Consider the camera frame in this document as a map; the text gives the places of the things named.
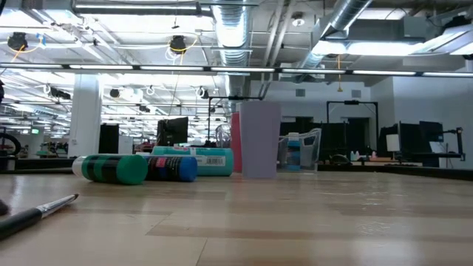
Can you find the dark desk monitors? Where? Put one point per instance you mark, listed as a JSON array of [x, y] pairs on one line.
[[410, 142]]

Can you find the white table lamp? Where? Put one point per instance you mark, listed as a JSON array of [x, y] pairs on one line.
[[392, 142]]

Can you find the black cabinet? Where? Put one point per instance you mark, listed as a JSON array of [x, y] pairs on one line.
[[109, 136]]

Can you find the wide silver ventilation duct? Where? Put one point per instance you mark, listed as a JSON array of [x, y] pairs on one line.
[[231, 33]]

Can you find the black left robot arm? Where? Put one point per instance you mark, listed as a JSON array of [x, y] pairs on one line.
[[1, 90]]

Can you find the small blue paint bottle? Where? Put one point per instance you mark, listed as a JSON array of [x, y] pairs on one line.
[[173, 170]]

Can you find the green exit sign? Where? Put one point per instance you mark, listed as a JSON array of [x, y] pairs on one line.
[[35, 131]]

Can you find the small green paint bottle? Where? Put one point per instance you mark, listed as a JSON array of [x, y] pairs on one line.
[[118, 170]]

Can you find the red paint bottle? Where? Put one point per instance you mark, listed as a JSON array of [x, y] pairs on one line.
[[235, 147]]

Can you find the light blue black-labelled bottle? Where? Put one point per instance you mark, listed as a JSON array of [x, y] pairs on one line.
[[294, 155]]

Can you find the white building column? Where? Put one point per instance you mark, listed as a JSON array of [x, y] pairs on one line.
[[85, 118]]

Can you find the clear plastic bin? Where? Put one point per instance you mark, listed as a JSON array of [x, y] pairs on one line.
[[310, 155]]

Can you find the black background monitor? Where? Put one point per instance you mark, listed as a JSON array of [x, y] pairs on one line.
[[173, 131]]

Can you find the slanted silver ventilation duct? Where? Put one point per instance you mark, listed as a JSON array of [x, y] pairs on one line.
[[343, 14]]

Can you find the grey plastic cup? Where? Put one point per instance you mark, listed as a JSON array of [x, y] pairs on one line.
[[260, 147]]

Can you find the long ceiling light strip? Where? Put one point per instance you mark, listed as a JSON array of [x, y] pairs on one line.
[[314, 71]]

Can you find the large teal paint bottle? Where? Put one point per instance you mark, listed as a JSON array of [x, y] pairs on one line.
[[216, 166]]

